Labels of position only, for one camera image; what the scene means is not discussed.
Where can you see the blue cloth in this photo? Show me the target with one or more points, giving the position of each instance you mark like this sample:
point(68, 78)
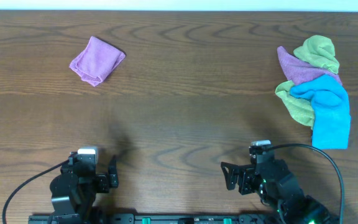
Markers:
point(330, 103)

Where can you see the green cloth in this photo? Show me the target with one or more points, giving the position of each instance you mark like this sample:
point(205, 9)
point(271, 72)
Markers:
point(319, 51)
point(299, 109)

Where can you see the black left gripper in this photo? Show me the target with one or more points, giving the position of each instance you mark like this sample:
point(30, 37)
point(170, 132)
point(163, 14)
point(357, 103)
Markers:
point(105, 178)

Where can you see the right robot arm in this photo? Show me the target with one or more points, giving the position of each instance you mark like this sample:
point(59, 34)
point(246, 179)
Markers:
point(277, 187)

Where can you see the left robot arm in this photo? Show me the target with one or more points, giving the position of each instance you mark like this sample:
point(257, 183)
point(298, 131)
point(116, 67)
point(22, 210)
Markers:
point(74, 190)

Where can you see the green cloth lower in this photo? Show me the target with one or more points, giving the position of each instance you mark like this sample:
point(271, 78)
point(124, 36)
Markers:
point(299, 109)

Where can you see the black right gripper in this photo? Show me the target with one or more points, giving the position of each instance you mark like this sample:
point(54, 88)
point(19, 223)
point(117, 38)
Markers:
point(246, 172)

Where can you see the green cloth top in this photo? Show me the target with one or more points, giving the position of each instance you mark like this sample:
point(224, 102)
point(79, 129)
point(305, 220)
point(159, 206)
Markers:
point(319, 51)

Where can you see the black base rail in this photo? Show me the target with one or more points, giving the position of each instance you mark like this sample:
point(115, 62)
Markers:
point(128, 218)

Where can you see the purple cloth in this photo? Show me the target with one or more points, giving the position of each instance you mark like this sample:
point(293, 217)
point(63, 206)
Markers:
point(299, 71)
point(97, 61)

